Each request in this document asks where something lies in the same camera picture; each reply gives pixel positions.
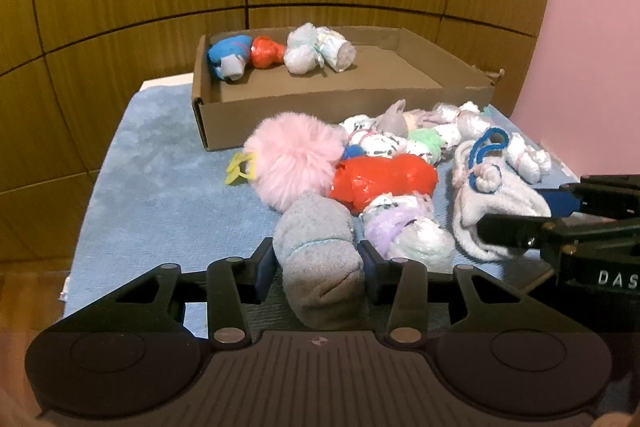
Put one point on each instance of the blue sock roll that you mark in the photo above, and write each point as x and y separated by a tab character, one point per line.
227	54

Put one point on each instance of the white sock blue pipe cleaner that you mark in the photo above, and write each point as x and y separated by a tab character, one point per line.
492	202

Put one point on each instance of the white bundle pink rubber band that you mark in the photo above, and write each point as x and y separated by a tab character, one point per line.
525	157

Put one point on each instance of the brown cardboard box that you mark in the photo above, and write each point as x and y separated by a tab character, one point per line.
325	92

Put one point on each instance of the yellow plastic clip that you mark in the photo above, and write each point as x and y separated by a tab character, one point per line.
240	169

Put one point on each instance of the small white sock bundle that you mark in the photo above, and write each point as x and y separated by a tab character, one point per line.
447	136

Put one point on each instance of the small clear plastic bundle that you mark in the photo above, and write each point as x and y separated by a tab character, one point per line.
445	112

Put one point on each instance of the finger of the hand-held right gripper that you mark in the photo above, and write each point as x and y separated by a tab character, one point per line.
510	232
557	201

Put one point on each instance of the small red plastic bundle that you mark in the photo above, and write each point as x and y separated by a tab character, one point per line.
265	52

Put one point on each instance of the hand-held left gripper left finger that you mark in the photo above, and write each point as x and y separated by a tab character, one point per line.
265	277

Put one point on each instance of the white patterned sock roll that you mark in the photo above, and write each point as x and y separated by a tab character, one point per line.
337	52

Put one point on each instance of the grey sock roll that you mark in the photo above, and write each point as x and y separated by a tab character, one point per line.
317	257

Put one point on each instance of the white black-patterned sock roll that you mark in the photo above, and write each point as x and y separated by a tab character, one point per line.
380	146
357	125

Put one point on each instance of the large red plastic bundle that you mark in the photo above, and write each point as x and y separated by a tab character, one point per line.
385	179

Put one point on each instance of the white mesh bundle teal tie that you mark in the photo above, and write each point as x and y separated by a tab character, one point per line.
300	54

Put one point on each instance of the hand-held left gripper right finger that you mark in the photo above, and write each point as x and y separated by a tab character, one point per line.
369	277

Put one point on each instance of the sock bundle with purple plastic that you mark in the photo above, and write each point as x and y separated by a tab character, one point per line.
405	232

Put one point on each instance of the lilac plastic bundle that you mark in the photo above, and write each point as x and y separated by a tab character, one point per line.
472	124

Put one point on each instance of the pink fluffy pompom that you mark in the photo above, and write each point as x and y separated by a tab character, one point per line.
295	162

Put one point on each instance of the blue fleece mat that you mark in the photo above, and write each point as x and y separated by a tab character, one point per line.
170	187

